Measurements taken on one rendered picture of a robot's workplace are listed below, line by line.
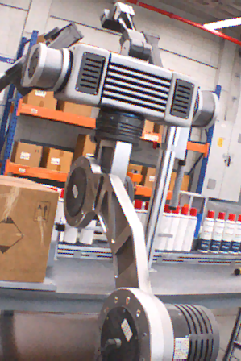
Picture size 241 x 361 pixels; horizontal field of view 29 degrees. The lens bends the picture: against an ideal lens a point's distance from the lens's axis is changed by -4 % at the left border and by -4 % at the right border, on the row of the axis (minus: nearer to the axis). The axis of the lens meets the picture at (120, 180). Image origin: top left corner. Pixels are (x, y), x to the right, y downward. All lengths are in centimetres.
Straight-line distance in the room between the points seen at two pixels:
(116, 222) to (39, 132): 543
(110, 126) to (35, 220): 33
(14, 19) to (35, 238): 534
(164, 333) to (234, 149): 677
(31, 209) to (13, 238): 9
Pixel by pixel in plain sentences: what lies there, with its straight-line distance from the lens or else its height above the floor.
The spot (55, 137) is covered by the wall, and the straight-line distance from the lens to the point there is 658.
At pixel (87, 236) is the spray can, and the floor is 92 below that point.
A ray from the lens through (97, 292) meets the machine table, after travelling 149.
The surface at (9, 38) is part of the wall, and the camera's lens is 646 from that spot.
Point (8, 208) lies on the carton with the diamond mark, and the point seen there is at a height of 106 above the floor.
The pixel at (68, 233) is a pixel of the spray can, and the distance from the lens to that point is 188.
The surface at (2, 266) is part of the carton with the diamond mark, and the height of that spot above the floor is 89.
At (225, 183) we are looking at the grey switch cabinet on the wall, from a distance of 755.
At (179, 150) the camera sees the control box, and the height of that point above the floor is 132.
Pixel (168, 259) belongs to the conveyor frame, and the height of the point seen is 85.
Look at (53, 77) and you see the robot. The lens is 127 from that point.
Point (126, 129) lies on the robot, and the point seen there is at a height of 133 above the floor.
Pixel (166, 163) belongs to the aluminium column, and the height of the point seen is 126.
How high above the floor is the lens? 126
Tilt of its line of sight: 3 degrees down
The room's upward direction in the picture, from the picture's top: 12 degrees clockwise
